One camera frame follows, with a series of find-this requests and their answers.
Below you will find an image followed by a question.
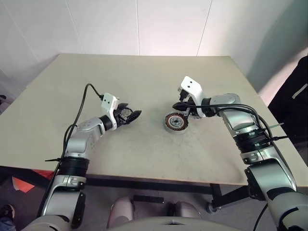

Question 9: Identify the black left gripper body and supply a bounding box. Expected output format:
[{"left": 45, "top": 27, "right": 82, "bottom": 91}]
[{"left": 113, "top": 108, "right": 128, "bottom": 128}]

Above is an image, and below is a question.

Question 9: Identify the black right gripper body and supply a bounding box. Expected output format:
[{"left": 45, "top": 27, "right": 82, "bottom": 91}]
[{"left": 185, "top": 95, "right": 202, "bottom": 114}]

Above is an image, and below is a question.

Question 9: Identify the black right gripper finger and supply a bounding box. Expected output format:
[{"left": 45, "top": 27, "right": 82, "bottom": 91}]
[
  {"left": 171, "top": 102, "right": 192, "bottom": 112},
  {"left": 177, "top": 88, "right": 189, "bottom": 102}
]

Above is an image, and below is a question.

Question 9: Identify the black round disc part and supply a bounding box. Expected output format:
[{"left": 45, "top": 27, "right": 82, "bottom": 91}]
[{"left": 119, "top": 108, "right": 133, "bottom": 120}]

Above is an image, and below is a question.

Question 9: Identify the motor stator with copper windings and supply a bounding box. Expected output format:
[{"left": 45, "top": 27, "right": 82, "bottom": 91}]
[{"left": 164, "top": 112, "right": 189, "bottom": 133}]

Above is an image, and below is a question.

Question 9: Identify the black flat bar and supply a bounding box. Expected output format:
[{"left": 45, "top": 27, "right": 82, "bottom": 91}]
[{"left": 133, "top": 195, "right": 164, "bottom": 204}]

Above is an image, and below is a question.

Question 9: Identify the grey rounded shape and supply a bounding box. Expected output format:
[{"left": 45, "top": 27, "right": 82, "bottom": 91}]
[{"left": 107, "top": 196, "right": 135, "bottom": 228}]

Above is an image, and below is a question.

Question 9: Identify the person in dark clothing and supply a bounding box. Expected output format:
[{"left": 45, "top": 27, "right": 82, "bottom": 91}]
[{"left": 268, "top": 54, "right": 308, "bottom": 154}]

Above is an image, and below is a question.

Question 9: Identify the grey robot torso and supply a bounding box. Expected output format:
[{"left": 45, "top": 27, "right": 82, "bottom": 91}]
[{"left": 24, "top": 215, "right": 275, "bottom": 231}]

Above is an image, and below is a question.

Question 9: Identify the orange floor object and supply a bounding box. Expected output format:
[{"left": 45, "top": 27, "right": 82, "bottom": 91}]
[{"left": 12, "top": 169, "right": 56, "bottom": 193}]

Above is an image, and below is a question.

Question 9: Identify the dark sneaker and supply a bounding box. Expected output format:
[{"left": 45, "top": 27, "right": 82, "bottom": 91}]
[{"left": 0, "top": 204, "right": 15, "bottom": 226}]

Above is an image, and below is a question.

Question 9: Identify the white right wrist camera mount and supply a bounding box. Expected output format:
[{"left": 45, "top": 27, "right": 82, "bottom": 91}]
[{"left": 176, "top": 76, "right": 209, "bottom": 118}]

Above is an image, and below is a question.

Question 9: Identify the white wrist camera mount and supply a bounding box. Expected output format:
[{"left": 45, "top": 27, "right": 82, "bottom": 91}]
[
  {"left": 100, "top": 93, "right": 120, "bottom": 126},
  {"left": 176, "top": 76, "right": 209, "bottom": 118}
]

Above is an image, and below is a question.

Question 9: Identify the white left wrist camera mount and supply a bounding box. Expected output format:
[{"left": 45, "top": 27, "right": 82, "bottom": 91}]
[{"left": 100, "top": 93, "right": 120, "bottom": 126}]

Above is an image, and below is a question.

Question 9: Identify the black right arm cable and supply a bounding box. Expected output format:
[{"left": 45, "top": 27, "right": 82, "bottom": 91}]
[{"left": 181, "top": 102, "right": 288, "bottom": 231}]

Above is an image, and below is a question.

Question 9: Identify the black table frame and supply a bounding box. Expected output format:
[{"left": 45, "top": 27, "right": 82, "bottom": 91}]
[{"left": 0, "top": 165, "right": 251, "bottom": 214}]

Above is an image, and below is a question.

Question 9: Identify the grey cable tie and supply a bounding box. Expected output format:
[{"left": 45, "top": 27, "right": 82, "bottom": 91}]
[{"left": 264, "top": 122, "right": 285, "bottom": 130}]

